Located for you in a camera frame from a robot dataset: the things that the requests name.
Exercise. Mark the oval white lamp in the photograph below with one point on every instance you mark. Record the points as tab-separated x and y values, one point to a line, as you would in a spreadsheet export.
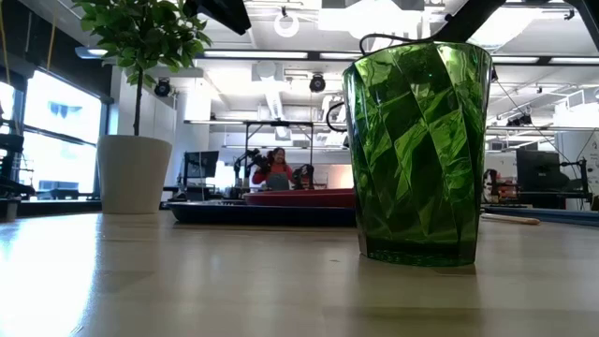
91	52

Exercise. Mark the white plant pot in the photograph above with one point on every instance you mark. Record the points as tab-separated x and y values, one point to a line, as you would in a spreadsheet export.
133	173

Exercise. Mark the green leafy plant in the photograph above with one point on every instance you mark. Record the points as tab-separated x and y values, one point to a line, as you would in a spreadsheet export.
140	33

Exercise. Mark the green faceted plastic cup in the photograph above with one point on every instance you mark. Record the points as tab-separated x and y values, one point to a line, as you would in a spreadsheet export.
416	154

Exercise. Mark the person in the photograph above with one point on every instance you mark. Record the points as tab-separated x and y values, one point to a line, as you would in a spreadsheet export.
278	180

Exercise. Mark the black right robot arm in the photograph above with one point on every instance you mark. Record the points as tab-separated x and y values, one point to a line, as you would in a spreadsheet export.
470	16

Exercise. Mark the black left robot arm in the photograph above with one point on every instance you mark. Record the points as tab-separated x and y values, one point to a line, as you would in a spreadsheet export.
224	11

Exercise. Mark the blue plastic tray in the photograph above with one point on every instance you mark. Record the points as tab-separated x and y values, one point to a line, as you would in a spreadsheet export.
257	216

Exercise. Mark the black aluminium table frame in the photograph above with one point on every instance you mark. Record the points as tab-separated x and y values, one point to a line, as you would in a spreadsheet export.
56	208

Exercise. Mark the pink plastic plate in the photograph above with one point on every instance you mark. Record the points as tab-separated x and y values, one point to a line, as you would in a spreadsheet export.
299	198

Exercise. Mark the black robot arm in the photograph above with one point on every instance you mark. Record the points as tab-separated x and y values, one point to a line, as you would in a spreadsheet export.
304	174
255	159

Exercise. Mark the black computer monitor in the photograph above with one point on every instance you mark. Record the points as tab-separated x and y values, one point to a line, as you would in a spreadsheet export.
201	164
538	171

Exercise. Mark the black equipment rack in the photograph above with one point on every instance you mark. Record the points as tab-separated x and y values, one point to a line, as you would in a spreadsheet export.
9	159

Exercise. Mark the black overhead rig frame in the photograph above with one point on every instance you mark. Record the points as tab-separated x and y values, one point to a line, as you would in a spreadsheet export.
278	123

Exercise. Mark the black round spotlight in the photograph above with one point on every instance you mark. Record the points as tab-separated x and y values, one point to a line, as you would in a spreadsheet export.
162	87
317	83

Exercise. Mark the long ceiling light strip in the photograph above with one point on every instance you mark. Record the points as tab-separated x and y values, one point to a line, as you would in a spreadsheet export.
573	60
339	55
255	54
515	60

